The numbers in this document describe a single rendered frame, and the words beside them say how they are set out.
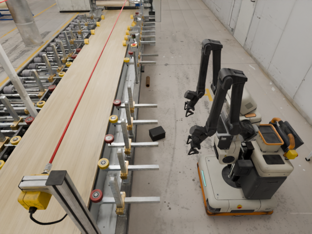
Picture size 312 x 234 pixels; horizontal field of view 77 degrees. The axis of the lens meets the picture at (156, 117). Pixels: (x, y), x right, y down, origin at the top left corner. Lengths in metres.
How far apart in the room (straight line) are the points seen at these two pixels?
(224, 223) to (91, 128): 1.61
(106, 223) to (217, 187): 1.13
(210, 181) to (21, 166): 1.68
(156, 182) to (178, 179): 0.27
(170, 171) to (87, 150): 1.21
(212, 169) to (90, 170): 1.31
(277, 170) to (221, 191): 0.60
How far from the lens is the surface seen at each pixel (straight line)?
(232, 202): 2.15
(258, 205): 2.25
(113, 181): 1.15
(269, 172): 1.82
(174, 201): 2.35
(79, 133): 1.82
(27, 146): 1.91
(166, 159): 2.63
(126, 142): 1.63
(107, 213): 1.66
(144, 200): 1.43
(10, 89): 2.92
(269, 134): 1.91
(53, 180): 0.55
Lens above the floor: 2.12
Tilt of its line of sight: 42 degrees down
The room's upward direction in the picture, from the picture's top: 1 degrees counter-clockwise
